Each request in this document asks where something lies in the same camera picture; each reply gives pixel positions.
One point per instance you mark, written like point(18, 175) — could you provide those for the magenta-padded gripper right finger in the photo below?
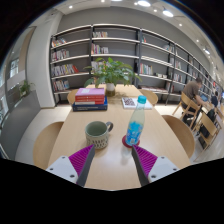
point(163, 166)

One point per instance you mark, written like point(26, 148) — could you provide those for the person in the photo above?
point(191, 91)
point(215, 100)

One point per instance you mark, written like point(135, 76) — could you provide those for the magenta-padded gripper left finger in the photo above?
point(61, 166)

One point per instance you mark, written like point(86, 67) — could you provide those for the red book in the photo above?
point(90, 99)

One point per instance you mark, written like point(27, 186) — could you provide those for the light wooden chair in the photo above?
point(181, 133)
point(150, 95)
point(71, 96)
point(210, 125)
point(186, 105)
point(45, 143)

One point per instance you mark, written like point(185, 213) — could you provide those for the flat round red coaster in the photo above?
point(124, 142)

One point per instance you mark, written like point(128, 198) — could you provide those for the grey shelf unit with books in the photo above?
point(156, 50)

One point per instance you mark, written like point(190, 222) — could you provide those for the clear bottle with blue cap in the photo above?
point(136, 128)

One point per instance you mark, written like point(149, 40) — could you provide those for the white printed booklet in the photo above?
point(130, 102)

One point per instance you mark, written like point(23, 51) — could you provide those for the potted green leafy plant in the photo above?
point(111, 73)

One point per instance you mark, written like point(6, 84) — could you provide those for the green mug with dotted pattern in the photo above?
point(97, 136)

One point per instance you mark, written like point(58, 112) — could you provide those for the group of ceiling lights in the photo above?
point(144, 3)

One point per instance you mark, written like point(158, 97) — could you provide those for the thick dark blue book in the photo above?
point(90, 108)

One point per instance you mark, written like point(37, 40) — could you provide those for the pink book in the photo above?
point(90, 91)

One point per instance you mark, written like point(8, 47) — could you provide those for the small green window plant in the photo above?
point(25, 88)

